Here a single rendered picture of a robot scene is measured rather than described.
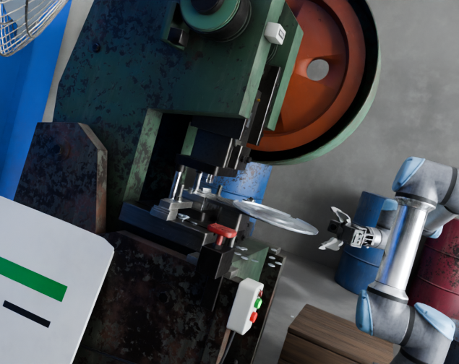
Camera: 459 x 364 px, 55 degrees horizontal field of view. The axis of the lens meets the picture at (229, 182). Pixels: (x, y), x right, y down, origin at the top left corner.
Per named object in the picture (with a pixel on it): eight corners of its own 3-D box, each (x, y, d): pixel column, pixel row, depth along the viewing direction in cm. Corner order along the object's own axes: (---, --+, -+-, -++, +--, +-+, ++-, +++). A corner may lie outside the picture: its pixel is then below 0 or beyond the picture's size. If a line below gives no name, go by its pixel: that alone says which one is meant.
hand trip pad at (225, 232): (230, 258, 115) (238, 230, 115) (222, 261, 110) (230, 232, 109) (207, 248, 118) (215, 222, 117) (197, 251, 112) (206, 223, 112)
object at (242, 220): (275, 256, 149) (287, 217, 148) (264, 261, 136) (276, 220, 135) (211, 231, 158) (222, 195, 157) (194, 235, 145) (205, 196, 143)
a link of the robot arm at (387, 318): (405, 352, 120) (461, 164, 124) (352, 332, 123) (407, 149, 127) (397, 341, 132) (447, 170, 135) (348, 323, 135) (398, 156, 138)
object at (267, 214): (294, 235, 123) (296, 233, 123) (215, 199, 138) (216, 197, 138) (329, 234, 147) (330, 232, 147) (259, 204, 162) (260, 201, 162)
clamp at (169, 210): (191, 217, 144) (200, 187, 143) (166, 220, 128) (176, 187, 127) (176, 211, 146) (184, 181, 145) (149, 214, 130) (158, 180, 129)
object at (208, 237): (249, 237, 169) (254, 222, 168) (200, 253, 127) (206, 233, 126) (183, 212, 179) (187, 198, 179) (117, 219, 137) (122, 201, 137)
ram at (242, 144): (250, 173, 153) (275, 91, 151) (236, 172, 139) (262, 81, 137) (207, 159, 159) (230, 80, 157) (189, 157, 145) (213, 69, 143)
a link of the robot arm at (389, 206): (412, 206, 169) (403, 232, 170) (383, 196, 171) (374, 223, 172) (416, 207, 162) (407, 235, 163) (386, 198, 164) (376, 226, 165)
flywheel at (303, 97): (398, 109, 179) (326, -38, 191) (398, 100, 160) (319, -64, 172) (245, 180, 202) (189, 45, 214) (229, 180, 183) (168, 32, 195)
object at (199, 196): (218, 208, 157) (222, 196, 157) (201, 210, 143) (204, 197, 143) (196, 201, 161) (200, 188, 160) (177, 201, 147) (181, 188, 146)
